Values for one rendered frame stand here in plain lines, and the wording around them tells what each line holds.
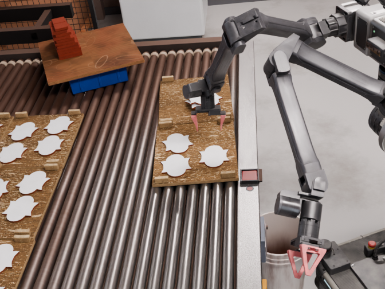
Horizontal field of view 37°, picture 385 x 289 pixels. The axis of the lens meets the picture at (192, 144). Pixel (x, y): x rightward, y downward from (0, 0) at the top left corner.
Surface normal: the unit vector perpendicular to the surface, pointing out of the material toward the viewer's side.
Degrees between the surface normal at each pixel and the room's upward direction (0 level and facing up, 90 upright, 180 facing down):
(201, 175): 0
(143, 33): 90
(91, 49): 0
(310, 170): 38
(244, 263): 0
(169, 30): 90
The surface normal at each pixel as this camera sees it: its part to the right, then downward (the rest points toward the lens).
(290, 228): -0.55, 0.50
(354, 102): -0.11, -0.80
